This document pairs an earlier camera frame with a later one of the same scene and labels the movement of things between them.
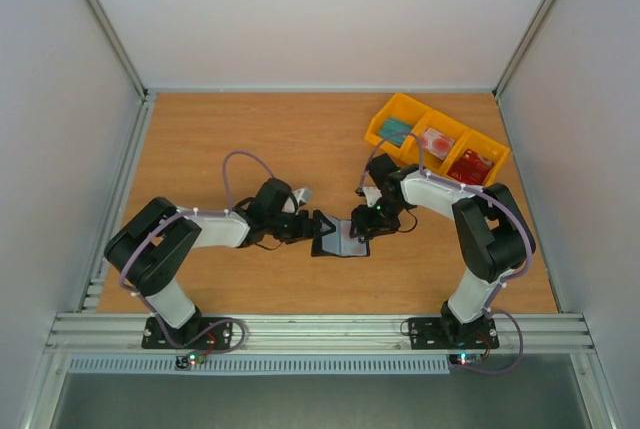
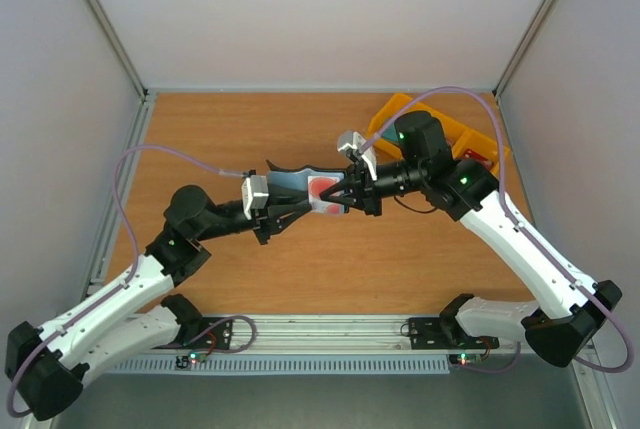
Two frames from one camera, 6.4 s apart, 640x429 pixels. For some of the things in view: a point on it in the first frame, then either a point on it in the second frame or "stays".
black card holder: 339,241 to 286,184
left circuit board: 190,359 stays
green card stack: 391,126 stays
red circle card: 353,247 to 316,185
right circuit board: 465,358 stays
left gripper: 309,232 to 271,217
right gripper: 362,222 to 363,192
